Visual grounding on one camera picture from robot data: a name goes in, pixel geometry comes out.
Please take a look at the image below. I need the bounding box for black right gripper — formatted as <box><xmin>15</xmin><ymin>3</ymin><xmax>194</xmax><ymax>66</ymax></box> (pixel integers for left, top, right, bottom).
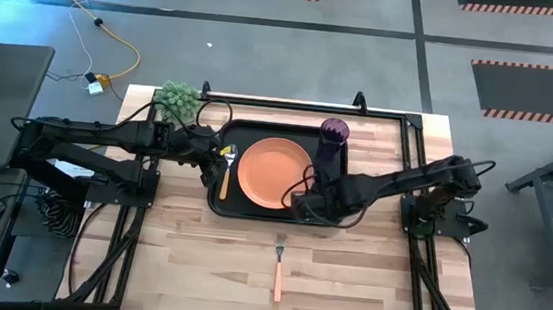
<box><xmin>288</xmin><ymin>170</ymin><xmax>362</xmax><ymax>228</ymax></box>

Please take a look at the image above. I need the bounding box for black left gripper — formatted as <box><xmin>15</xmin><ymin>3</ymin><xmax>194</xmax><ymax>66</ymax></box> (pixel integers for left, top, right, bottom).
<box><xmin>172</xmin><ymin>121</ymin><xmax>234</xmax><ymax>191</ymax></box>

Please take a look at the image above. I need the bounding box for spoon with orange handle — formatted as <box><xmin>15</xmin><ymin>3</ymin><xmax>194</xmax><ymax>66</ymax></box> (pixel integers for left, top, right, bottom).
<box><xmin>216</xmin><ymin>142</ymin><xmax>240</xmax><ymax>204</ymax></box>

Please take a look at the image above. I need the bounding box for orange plate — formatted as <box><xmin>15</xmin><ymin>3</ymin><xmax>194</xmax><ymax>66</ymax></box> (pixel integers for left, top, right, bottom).
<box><xmin>234</xmin><ymin>134</ymin><xmax>317</xmax><ymax>214</ymax></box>

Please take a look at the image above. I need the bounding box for purple faceted cup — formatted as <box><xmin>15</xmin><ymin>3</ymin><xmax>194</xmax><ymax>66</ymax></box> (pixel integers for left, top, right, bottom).
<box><xmin>311</xmin><ymin>115</ymin><xmax>353</xmax><ymax>185</ymax></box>

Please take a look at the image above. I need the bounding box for fork with orange handle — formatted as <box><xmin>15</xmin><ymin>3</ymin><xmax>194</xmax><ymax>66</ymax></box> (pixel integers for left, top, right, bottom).
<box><xmin>270</xmin><ymin>233</ymin><xmax>289</xmax><ymax>305</ymax></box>

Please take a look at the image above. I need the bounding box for black plastic tray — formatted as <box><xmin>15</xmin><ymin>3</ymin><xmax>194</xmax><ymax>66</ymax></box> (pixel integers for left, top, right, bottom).
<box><xmin>205</xmin><ymin>115</ymin><xmax>353</xmax><ymax>229</ymax></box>

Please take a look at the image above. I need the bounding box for green potted plant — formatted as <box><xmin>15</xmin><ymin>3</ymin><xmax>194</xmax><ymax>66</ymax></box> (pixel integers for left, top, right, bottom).
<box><xmin>151</xmin><ymin>78</ymin><xmax>205</xmax><ymax>128</ymax></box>

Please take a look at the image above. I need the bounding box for white power adapter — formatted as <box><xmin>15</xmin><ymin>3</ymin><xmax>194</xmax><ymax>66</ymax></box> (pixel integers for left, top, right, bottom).
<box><xmin>85</xmin><ymin>72</ymin><xmax>113</xmax><ymax>98</ymax></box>

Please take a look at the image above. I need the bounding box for white paper label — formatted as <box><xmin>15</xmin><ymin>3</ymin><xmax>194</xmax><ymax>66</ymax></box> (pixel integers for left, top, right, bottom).
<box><xmin>53</xmin><ymin>159</ymin><xmax>97</xmax><ymax>180</ymax></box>

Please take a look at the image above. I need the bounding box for grey desk top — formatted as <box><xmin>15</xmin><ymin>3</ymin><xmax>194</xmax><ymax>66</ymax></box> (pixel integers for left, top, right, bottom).
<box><xmin>0</xmin><ymin>41</ymin><xmax>56</xmax><ymax>176</ymax></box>

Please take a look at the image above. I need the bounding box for black metal stand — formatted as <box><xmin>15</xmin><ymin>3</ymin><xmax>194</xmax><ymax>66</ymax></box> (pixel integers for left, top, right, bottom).
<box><xmin>495</xmin><ymin>125</ymin><xmax>553</xmax><ymax>291</ymax></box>

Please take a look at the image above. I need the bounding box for black caster wheel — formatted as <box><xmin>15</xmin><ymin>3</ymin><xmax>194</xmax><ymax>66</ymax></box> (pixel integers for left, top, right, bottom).
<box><xmin>0</xmin><ymin>268</ymin><xmax>21</xmax><ymax>288</ymax></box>

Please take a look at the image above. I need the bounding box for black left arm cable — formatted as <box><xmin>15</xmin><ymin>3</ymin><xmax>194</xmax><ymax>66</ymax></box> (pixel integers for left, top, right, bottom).
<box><xmin>9</xmin><ymin>80</ymin><xmax>236</xmax><ymax>145</ymax></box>

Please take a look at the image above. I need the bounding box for black aluminium table frame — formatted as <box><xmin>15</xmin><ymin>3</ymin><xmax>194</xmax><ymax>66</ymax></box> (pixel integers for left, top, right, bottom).
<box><xmin>61</xmin><ymin>67</ymin><xmax>501</xmax><ymax>310</ymax></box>

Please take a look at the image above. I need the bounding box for yellow floor cable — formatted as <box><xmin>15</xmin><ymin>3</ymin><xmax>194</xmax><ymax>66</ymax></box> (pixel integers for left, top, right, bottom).
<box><xmin>16</xmin><ymin>0</ymin><xmax>146</xmax><ymax>84</ymax></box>

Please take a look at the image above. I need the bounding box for white floor cable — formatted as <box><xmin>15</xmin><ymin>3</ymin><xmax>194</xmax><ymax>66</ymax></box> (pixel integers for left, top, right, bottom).
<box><xmin>60</xmin><ymin>0</ymin><xmax>111</xmax><ymax>86</ymax></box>

